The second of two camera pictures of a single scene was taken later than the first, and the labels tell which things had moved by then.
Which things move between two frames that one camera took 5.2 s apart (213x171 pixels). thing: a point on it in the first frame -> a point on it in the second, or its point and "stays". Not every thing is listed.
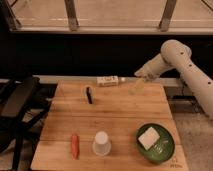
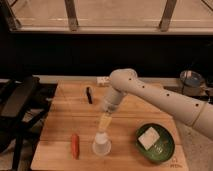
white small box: x=107 y=81 stays
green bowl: x=154 y=142 stays
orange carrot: x=75 y=146 stays
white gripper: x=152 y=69 -> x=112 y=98
